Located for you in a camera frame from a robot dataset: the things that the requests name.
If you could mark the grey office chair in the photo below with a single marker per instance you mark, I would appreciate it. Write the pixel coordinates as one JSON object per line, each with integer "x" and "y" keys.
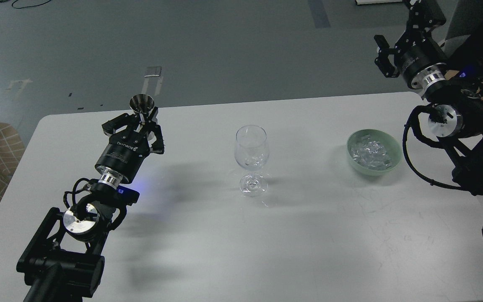
{"x": 467, "y": 17}

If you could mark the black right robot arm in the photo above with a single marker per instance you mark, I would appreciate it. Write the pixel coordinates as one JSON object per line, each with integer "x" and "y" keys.
{"x": 452, "y": 85}

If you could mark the steel cocktail jigger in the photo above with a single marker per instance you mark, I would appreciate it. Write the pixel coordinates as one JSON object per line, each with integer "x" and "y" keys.
{"x": 143, "y": 105}

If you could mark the clear wine glass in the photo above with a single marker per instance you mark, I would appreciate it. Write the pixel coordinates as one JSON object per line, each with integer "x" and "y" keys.
{"x": 252, "y": 153}

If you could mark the green bowl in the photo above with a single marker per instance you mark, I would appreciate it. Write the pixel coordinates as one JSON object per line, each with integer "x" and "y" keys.
{"x": 387, "y": 140}

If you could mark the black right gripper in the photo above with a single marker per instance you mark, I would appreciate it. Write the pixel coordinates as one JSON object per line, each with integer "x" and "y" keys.
{"x": 415, "y": 50}

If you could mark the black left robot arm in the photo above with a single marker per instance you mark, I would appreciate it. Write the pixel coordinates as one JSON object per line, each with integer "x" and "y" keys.
{"x": 63, "y": 261}

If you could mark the clear ice cubes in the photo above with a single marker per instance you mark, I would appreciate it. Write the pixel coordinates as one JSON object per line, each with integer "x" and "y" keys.
{"x": 371, "y": 154}

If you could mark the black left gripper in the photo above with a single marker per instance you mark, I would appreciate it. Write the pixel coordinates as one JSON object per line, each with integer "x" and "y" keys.
{"x": 128, "y": 145}

